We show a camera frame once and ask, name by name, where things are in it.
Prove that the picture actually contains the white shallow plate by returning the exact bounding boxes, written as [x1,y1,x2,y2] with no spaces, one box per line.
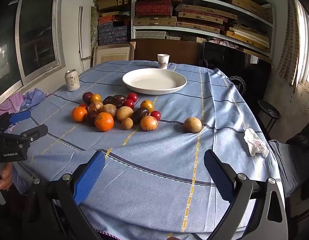
[122,68,187,95]

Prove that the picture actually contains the crumpled white tissue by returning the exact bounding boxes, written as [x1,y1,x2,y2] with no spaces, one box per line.
[243,127,270,158]

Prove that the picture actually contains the grey cloth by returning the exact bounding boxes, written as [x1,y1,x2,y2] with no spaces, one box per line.
[268,140,309,198]

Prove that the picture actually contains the large black panel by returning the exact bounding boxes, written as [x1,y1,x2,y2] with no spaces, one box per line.
[201,41,272,130]

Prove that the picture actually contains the black round stool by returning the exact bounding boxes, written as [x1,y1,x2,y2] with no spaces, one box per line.
[257,99,281,134]

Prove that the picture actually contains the green marbled board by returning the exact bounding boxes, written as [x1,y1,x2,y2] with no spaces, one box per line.
[90,6,99,48]

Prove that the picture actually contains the black bag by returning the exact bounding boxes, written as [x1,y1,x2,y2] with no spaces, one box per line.
[286,124,309,153]

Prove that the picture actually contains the orange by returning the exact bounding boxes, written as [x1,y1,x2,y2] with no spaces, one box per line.
[95,112,114,132]
[72,106,88,123]

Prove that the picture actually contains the sliding window with grey frame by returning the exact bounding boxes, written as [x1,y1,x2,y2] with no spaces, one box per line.
[0,0,66,98]

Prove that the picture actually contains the white drink can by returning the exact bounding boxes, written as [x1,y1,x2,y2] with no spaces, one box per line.
[65,69,80,92]

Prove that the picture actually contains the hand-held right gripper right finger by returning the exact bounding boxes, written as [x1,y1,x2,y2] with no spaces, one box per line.
[204,149,288,240]

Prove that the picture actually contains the dark purple mangosteen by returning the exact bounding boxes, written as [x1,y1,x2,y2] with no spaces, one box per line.
[131,108,149,123]

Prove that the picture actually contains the white strips leaning on wall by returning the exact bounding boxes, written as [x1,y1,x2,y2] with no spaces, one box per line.
[78,6,92,73]

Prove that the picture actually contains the white metal shelf rack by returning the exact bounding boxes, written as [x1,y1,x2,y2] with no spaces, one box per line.
[131,0,276,58]

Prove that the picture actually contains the light blue cloth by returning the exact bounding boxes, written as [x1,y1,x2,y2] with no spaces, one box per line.
[19,88,48,110]

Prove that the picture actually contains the white paper cup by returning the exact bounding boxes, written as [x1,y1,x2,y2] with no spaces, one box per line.
[157,54,170,69]

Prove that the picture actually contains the purple cloth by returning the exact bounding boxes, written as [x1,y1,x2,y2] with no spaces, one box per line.
[0,92,26,120]

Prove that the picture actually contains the spotted tan passion fruit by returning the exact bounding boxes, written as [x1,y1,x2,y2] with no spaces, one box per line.
[89,101,104,112]

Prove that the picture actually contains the bright window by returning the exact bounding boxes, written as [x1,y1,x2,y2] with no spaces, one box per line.
[293,0,309,95]

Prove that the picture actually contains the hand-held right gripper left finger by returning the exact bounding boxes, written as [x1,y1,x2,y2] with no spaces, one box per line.
[22,150,106,240]

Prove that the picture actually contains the pile of tan cardboard boxes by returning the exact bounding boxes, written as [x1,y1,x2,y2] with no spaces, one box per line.
[94,0,132,22]

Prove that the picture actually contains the wooden picture frame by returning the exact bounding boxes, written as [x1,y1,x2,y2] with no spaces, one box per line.
[93,42,136,67]

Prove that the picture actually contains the brown board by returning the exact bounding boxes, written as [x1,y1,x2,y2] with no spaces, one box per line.
[133,39,205,65]

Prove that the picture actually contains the stack of blue patterned boxes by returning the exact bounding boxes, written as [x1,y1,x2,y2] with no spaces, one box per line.
[97,21,128,46]

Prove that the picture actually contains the person's left hand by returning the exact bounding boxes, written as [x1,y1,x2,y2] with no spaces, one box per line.
[0,164,14,191]

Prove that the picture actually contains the orange-yellow passion fruit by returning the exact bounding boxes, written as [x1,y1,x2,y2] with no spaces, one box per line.
[140,115,158,132]

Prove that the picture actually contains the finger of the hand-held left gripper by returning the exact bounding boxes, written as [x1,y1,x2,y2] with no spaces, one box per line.
[4,124,48,147]
[0,110,31,137]

